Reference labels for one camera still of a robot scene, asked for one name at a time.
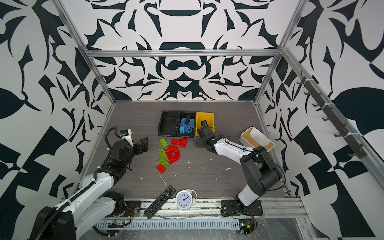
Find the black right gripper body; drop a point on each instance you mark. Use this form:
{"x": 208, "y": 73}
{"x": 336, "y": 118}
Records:
{"x": 201, "y": 143}

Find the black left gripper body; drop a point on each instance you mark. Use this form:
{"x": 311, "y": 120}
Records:
{"x": 137, "y": 150}

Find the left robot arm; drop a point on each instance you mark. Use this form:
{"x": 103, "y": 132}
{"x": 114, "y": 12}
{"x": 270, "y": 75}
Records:
{"x": 73, "y": 217}

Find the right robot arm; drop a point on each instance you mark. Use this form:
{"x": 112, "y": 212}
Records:
{"x": 260, "y": 170}

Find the red lego brick right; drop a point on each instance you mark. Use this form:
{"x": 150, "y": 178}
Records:
{"x": 183, "y": 142}

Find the yellow storage bin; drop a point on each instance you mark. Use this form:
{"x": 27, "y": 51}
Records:
{"x": 208, "y": 117}

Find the green lego brick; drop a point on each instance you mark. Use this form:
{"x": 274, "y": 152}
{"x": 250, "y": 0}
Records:
{"x": 162, "y": 153}
{"x": 164, "y": 163}

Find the green flat lego plate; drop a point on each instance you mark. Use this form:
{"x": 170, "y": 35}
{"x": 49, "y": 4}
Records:
{"x": 164, "y": 142}

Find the middle black storage bin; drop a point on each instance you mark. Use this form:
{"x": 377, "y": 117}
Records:
{"x": 188, "y": 116}

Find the black storage bin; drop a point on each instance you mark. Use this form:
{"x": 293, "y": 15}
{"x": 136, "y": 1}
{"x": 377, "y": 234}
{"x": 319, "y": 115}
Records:
{"x": 188, "y": 116}
{"x": 168, "y": 125}

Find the small red lego brick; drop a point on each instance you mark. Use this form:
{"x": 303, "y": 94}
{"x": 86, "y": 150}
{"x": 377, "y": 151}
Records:
{"x": 161, "y": 168}

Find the green lego brick lower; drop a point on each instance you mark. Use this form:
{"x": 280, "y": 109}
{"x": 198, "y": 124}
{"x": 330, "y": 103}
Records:
{"x": 164, "y": 163}

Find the red lego brick left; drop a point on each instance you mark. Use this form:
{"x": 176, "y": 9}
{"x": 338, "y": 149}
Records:
{"x": 176, "y": 142}

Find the red lego arch piece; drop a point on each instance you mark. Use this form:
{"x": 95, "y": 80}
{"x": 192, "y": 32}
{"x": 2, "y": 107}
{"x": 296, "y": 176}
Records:
{"x": 173, "y": 156}

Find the red lego brick on arch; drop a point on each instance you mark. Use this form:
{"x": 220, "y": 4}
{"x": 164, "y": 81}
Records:
{"x": 173, "y": 148}

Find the left black storage bin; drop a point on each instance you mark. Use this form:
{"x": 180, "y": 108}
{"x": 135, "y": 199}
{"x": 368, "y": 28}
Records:
{"x": 168, "y": 125}

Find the white box wooden lid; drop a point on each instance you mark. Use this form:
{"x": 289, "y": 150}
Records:
{"x": 254, "y": 138}

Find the white alarm clock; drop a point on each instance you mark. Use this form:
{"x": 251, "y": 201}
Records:
{"x": 186, "y": 199}

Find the black remote control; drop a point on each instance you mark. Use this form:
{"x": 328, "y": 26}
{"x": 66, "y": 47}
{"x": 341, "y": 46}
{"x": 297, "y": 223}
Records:
{"x": 156, "y": 205}

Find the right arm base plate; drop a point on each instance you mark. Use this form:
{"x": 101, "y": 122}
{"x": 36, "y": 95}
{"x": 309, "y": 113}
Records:
{"x": 236, "y": 208}

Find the white cable duct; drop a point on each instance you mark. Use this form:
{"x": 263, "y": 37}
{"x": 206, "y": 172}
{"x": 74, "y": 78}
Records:
{"x": 178, "y": 224}

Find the wall hook rail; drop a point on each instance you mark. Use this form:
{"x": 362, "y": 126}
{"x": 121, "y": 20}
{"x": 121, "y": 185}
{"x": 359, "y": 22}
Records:
{"x": 344, "y": 129}

